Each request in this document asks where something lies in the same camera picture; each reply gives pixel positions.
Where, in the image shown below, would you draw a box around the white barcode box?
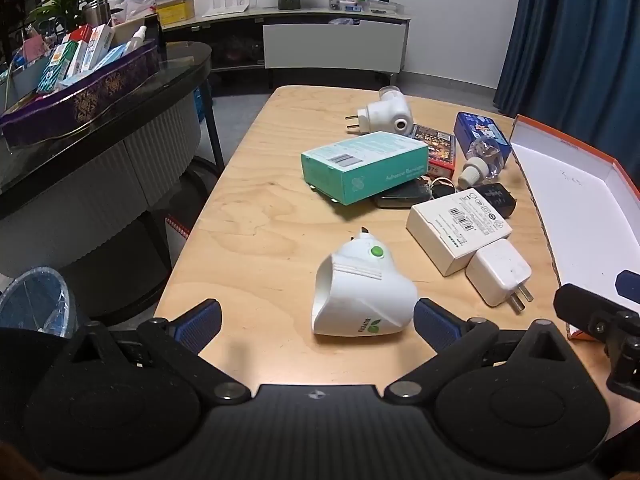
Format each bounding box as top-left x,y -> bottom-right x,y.
405,187 -> 514,277

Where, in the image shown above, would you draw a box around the white spray bottle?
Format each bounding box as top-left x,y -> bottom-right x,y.
125,25 -> 148,56

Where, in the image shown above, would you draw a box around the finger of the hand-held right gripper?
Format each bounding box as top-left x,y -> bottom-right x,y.
616,270 -> 640,303
553,284 -> 640,403

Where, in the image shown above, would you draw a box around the metal thermos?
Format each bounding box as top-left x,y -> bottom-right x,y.
82,0 -> 112,28

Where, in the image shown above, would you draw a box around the orange white box lid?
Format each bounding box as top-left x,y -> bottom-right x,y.
509,114 -> 640,341

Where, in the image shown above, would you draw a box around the red blue card box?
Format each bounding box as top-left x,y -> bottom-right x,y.
411,124 -> 457,177

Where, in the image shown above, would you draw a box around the yellow box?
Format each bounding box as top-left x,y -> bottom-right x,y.
156,0 -> 196,25

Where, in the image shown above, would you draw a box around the white router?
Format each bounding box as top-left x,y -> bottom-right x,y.
202,0 -> 251,17

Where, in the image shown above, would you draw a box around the blue tissue pack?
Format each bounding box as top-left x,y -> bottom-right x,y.
454,111 -> 512,168

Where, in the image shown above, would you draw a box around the black charger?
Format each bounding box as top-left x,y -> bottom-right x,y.
472,183 -> 517,219

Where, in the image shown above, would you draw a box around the beige box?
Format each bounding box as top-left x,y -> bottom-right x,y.
110,15 -> 146,46

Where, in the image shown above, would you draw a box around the black flat case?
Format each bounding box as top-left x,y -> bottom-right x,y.
376,180 -> 431,209

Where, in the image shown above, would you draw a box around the white charger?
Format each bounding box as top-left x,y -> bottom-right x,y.
465,238 -> 535,313

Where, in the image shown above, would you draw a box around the pile of medicine packets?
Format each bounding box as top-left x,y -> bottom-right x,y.
10,24 -> 151,101

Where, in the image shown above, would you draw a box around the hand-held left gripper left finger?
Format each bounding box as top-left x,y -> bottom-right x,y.
65,299 -> 253,405

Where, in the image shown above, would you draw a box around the black glass-topped counter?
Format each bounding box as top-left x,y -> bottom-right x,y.
0,41 -> 226,331

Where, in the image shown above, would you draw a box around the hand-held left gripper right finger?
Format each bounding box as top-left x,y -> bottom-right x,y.
384,298 -> 571,403

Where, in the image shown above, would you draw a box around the white tv cabinet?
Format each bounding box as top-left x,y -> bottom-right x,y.
160,6 -> 412,91

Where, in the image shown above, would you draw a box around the white plug-in heater with bottle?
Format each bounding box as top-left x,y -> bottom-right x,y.
345,86 -> 413,136

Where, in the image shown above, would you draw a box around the white plastic bag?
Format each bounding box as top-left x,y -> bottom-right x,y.
112,0 -> 156,23

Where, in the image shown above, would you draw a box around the key bunch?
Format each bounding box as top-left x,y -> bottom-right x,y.
425,176 -> 456,202

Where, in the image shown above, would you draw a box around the blue curtain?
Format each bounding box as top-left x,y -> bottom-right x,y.
494,0 -> 640,141

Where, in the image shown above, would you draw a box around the clear plastic boxes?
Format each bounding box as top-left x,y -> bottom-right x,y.
340,0 -> 403,15

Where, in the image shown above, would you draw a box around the teal cardboard box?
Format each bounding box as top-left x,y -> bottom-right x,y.
301,131 -> 430,206

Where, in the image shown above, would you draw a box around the white plug-in heater green button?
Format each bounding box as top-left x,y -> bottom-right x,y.
311,227 -> 420,337

